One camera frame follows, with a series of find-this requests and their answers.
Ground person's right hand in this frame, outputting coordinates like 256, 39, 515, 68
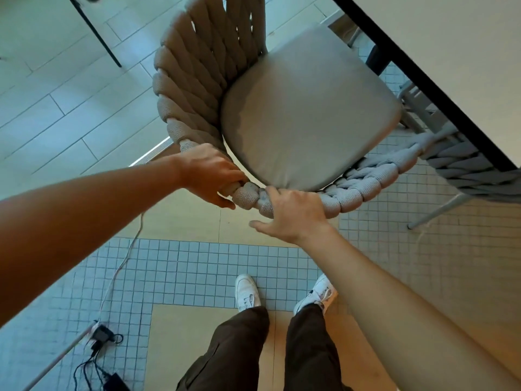
249, 186, 333, 246

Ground person's left hand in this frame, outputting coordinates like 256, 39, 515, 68
175, 143, 250, 210

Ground beige woven rope chair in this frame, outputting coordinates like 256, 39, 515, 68
153, 0, 460, 219

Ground person's right forearm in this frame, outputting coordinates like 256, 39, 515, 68
299, 228, 521, 391

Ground person's left forearm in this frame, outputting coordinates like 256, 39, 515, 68
0, 156, 185, 329

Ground person's left white shoe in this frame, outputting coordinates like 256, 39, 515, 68
235, 274, 262, 313

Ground person's white shoe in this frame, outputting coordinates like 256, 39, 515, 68
235, 274, 262, 313
293, 274, 338, 316

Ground person's right white shoe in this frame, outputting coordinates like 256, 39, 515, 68
293, 274, 338, 316

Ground grey seat cushion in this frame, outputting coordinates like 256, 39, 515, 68
221, 26, 404, 192

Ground dark brown trousers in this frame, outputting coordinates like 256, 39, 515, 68
176, 304, 353, 391

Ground black power adapter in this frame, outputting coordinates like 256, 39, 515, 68
90, 324, 117, 347

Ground black power brick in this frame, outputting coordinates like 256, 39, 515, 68
103, 372, 132, 391

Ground black tripod leg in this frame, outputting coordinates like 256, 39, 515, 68
66, 0, 123, 68

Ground white stand pole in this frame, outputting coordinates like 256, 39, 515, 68
22, 321, 100, 391

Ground white cable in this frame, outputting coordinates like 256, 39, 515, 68
97, 213, 145, 324

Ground grey woven rope chair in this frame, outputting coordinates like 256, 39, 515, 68
397, 81, 521, 230

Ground black cable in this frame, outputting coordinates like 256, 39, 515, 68
72, 333, 124, 391

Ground black table frame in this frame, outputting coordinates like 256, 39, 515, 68
328, 0, 519, 172

